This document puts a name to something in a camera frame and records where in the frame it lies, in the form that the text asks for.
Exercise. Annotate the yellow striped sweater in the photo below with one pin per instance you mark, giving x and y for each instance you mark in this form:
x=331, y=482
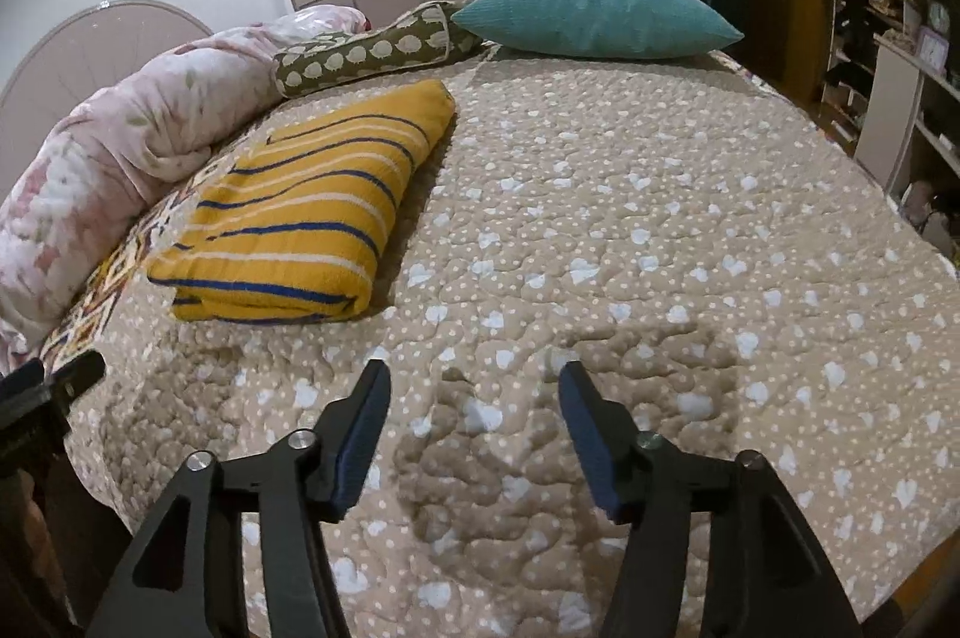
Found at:
x=300, y=210

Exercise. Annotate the white shelf unit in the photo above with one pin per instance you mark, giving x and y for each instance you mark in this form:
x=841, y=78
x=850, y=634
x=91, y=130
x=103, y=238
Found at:
x=892, y=113

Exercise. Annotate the pink floral duvet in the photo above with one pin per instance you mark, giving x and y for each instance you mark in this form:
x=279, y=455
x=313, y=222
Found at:
x=112, y=158

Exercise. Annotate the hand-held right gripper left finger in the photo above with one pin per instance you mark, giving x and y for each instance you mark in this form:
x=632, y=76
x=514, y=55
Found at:
x=360, y=443

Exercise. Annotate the sheep print bolster pillow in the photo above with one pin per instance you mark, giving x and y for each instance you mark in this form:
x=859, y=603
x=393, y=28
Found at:
x=360, y=53

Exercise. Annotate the pale pink headboard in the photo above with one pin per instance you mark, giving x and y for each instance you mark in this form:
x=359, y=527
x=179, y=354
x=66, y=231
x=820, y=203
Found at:
x=75, y=53

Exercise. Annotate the beige patterned bedspread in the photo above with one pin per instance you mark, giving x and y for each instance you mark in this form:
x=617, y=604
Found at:
x=637, y=233

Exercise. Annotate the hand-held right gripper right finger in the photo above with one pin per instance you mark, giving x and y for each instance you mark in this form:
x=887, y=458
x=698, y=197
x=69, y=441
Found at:
x=592, y=443

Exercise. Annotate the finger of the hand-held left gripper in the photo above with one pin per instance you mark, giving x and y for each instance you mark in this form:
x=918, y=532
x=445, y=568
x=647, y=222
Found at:
x=75, y=374
x=21, y=381

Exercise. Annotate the small clock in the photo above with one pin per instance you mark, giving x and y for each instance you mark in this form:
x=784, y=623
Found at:
x=932, y=45

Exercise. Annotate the teal pillow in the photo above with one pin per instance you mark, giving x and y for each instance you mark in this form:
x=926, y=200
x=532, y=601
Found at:
x=600, y=11

